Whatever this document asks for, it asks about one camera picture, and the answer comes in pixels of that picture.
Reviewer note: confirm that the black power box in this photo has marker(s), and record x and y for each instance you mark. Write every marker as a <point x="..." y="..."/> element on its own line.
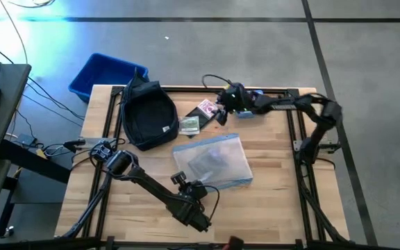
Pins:
<point x="25" y="139"/>

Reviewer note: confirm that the red card pack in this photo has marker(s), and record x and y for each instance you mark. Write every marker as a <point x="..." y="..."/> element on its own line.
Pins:
<point x="207" y="108"/>

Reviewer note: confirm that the clear mesh zip pouch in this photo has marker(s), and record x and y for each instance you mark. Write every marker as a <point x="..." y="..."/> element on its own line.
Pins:
<point x="227" y="156"/>

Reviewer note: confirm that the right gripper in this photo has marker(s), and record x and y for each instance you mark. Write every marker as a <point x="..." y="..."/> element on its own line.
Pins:
<point x="236" y="100"/>

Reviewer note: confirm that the black metal table frame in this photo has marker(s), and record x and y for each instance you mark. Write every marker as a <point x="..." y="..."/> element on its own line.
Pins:
<point x="186" y="90"/>

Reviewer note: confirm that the green card pack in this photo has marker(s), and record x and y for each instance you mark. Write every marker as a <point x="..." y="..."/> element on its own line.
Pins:
<point x="189" y="125"/>

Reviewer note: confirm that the dark navy backpack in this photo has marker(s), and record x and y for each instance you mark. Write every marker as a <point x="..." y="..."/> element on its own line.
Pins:
<point x="149" y="118"/>

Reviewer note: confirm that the blue first aid kit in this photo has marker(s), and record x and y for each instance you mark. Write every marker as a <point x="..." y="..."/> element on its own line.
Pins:
<point x="246" y="115"/>

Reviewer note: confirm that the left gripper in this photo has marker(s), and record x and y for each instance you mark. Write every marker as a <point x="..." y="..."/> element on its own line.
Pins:
<point x="189" y="212"/>

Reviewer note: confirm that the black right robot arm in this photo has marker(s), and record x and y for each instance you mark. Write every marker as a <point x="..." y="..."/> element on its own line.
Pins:
<point x="290" y="102"/>

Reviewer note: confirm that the blue plastic bin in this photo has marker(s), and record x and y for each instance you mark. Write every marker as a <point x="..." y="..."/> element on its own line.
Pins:
<point x="102" y="74"/>

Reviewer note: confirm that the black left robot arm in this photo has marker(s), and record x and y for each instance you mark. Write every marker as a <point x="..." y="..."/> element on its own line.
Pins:
<point x="148" y="184"/>

